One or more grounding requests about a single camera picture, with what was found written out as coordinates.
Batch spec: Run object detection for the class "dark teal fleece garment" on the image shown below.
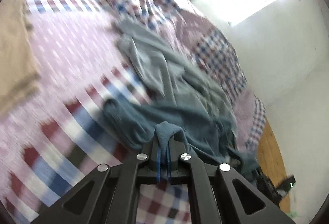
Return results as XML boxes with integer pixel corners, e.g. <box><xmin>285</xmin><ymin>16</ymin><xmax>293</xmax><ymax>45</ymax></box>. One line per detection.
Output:
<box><xmin>103</xmin><ymin>99</ymin><xmax>259</xmax><ymax>182</ymax></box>

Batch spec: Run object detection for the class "light grey-blue garment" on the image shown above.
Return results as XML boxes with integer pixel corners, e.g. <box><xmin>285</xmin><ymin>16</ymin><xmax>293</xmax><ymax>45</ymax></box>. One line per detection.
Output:
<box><xmin>116</xmin><ymin>19</ymin><xmax>232</xmax><ymax>117</ymax></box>

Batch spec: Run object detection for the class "black device on floor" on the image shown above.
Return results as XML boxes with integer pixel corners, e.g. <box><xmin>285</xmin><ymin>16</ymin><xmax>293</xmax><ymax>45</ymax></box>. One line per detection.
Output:
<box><xmin>255</xmin><ymin>168</ymin><xmax>295</xmax><ymax>207</ymax></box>

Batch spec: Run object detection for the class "plaid purple bed sheet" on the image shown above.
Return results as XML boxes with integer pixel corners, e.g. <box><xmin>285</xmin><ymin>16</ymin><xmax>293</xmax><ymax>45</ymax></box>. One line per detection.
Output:
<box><xmin>1</xmin><ymin>0</ymin><xmax>187</xmax><ymax>223</ymax></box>

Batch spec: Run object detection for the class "beige cloth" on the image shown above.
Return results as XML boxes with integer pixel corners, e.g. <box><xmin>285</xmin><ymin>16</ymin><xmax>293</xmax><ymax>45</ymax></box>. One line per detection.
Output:
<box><xmin>1</xmin><ymin>0</ymin><xmax>40</xmax><ymax>115</ymax></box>

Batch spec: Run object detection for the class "plaid purple quilt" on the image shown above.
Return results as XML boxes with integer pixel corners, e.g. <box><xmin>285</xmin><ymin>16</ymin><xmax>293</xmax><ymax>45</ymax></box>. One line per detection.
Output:
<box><xmin>107</xmin><ymin>0</ymin><xmax>266</xmax><ymax>153</ymax></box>

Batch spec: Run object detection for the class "wooden bed frame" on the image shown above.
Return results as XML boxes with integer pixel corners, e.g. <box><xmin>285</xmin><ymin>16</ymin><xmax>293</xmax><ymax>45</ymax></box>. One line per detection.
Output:
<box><xmin>256</xmin><ymin>121</ymin><xmax>291</xmax><ymax>214</ymax></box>

